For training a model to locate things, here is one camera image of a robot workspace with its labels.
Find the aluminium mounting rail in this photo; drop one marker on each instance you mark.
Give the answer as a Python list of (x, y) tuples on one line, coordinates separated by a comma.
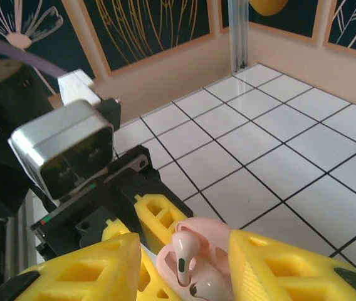
[(19, 238)]

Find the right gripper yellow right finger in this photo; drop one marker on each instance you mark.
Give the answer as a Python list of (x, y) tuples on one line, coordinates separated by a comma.
[(243, 282)]

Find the aluminium corner post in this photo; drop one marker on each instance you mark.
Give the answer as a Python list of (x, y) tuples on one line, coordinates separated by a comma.
[(239, 31)]

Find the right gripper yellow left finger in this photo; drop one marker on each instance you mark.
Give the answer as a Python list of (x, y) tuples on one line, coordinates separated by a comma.
[(118, 251)]

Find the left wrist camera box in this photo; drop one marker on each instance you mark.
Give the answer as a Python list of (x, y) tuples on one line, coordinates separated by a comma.
[(65, 131)]

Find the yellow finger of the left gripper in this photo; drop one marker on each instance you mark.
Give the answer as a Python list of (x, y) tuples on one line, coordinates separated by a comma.
[(153, 266), (178, 216)]

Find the pink earbud charging case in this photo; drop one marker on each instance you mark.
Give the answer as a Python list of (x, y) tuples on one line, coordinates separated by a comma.
[(203, 229)]

